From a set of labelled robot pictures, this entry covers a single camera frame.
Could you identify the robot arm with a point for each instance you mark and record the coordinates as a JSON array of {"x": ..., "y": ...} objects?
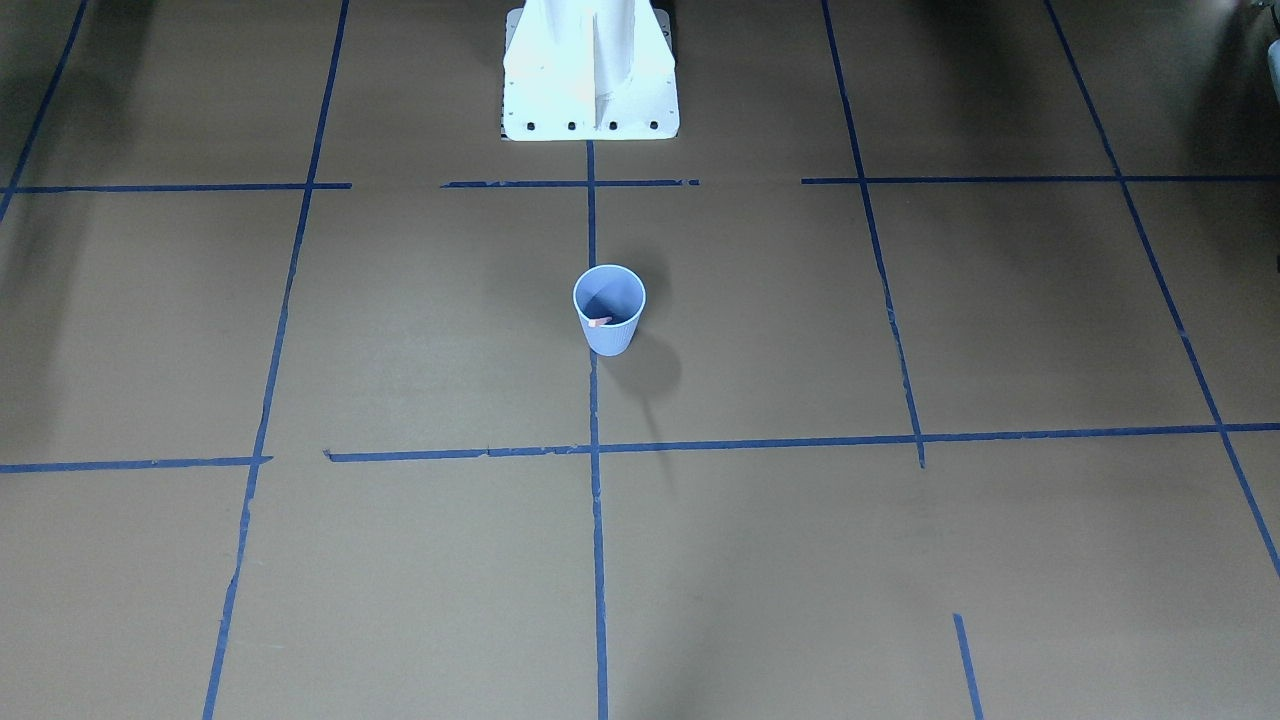
[{"x": 1273, "y": 65}]

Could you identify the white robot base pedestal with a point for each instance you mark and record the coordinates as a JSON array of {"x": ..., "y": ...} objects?
[{"x": 590, "y": 71}]

